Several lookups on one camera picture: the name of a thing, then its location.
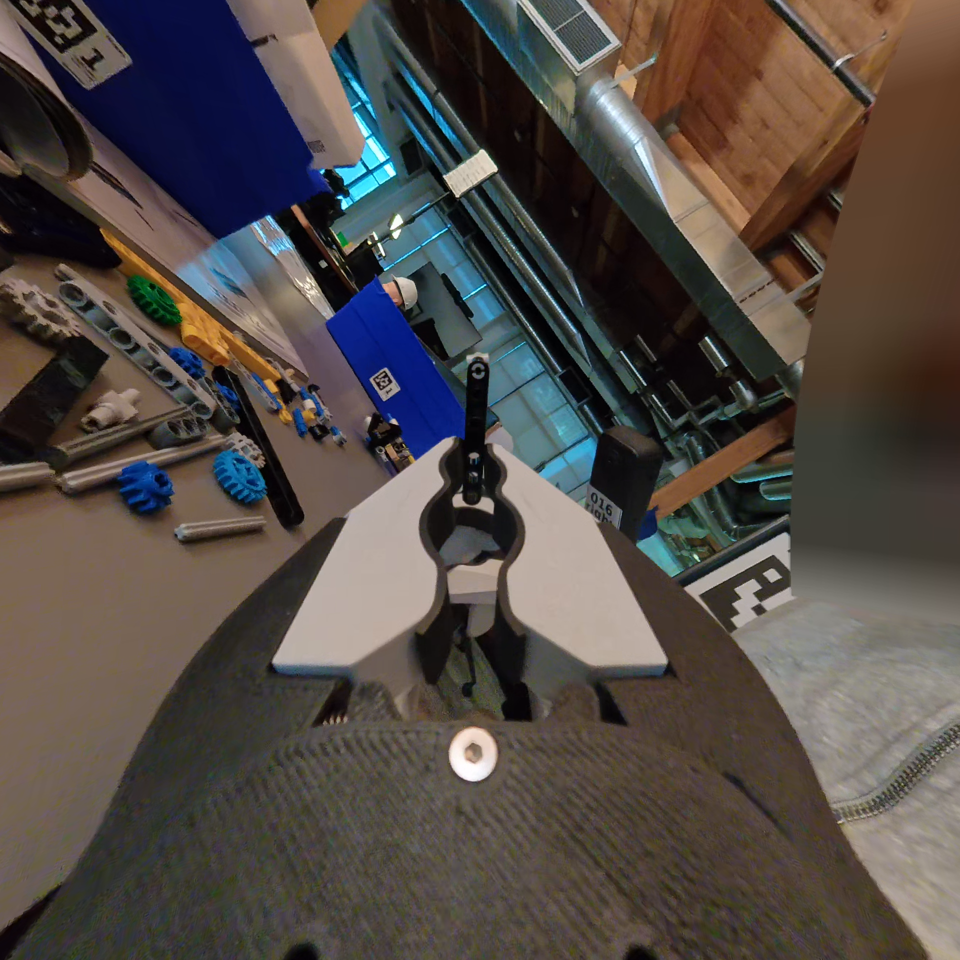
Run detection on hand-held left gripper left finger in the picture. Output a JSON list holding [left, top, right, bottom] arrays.
[[271, 437, 460, 710]]

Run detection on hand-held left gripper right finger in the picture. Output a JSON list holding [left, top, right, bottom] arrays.
[[486, 441, 671, 714]]

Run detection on black lego beam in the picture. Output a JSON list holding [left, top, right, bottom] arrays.
[[463, 358, 494, 506]]

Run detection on black and yellow lego assembly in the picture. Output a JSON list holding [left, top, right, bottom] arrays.
[[363, 411, 419, 475]]

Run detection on cluster of small lego pieces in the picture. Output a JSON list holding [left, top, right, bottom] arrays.
[[277, 377, 351, 449]]

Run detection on shiny metal pipes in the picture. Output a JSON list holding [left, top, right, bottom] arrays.
[[648, 442, 798, 545]]

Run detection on grey axle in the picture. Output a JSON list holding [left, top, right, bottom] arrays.
[[173, 514, 269, 544], [47, 403, 190, 471], [54, 444, 228, 498], [0, 459, 59, 495]]

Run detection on long black beam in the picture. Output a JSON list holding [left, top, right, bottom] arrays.
[[210, 363, 306, 531]]

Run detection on framed marker sign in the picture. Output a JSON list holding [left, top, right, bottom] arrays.
[[677, 527, 796, 636]]

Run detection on white gear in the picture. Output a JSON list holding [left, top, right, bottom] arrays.
[[223, 429, 267, 471]]

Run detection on grey zip hoodie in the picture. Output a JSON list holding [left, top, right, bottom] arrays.
[[731, 598, 960, 960]]

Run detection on white cross connector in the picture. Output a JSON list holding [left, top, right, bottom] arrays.
[[79, 387, 144, 434]]

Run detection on long yellow beam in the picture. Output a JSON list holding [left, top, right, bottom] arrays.
[[99, 227, 295, 393]]

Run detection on hanging ceiling light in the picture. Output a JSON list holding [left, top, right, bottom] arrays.
[[441, 148, 498, 199]]

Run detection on long grey beam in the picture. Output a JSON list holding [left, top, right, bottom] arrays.
[[54, 262, 220, 423]]

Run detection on green gear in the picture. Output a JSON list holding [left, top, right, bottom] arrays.
[[124, 273, 185, 329]]

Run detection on large black block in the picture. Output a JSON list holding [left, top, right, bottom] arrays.
[[0, 336, 111, 464]]

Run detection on grey gear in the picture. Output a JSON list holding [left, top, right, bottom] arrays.
[[0, 277, 78, 344]]

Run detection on pile of black parts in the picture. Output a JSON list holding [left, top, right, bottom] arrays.
[[0, 174, 123, 273]]

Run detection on large blue storage bin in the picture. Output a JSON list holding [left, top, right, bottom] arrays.
[[26, 0, 333, 241]]

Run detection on white cardboard box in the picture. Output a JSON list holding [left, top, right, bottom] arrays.
[[223, 0, 370, 174]]

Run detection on grey round roll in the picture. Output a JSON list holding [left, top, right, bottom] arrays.
[[0, 51, 96, 186]]

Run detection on silver ventilation duct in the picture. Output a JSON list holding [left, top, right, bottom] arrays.
[[461, 0, 815, 384]]

